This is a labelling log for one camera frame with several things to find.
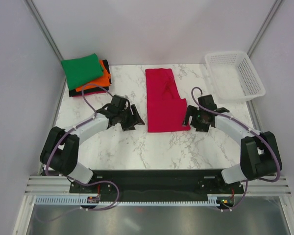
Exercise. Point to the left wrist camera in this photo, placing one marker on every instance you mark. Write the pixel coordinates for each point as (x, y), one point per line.
(119, 103)

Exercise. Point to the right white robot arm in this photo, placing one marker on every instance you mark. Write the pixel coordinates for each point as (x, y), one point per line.
(259, 157)

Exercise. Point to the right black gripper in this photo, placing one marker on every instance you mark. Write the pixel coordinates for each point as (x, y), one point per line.
(192, 110)

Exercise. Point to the folded black t-shirt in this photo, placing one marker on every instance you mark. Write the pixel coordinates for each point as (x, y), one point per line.
(95, 90)

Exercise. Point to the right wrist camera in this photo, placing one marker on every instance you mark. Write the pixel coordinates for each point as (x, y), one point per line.
(207, 102)

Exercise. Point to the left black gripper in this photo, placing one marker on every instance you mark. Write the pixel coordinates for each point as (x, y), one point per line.
(137, 120)

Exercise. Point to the white plastic basket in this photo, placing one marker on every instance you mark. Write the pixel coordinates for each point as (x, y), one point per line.
(233, 76)

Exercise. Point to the folded green t-shirt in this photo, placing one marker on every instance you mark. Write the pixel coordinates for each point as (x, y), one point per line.
(80, 71)

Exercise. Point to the left aluminium frame post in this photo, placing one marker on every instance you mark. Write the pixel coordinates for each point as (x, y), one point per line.
(43, 27)

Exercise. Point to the white slotted cable duct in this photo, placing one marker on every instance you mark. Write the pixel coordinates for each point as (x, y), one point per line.
(93, 201)

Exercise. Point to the aluminium frame post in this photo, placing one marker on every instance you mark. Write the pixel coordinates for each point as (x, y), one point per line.
(268, 19)
(43, 27)

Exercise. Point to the folded orange t-shirt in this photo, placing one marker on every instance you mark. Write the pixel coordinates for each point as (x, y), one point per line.
(104, 81)

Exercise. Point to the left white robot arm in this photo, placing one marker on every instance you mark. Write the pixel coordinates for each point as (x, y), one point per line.
(60, 151)

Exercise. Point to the red t-shirt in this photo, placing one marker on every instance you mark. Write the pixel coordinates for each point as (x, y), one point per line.
(165, 108)

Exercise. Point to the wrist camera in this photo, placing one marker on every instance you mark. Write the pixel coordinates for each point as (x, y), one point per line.
(207, 102)
(119, 103)

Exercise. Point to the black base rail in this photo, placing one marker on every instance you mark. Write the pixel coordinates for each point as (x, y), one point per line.
(159, 186)

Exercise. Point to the right aluminium frame post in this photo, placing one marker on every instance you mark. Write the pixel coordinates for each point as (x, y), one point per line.
(268, 19)

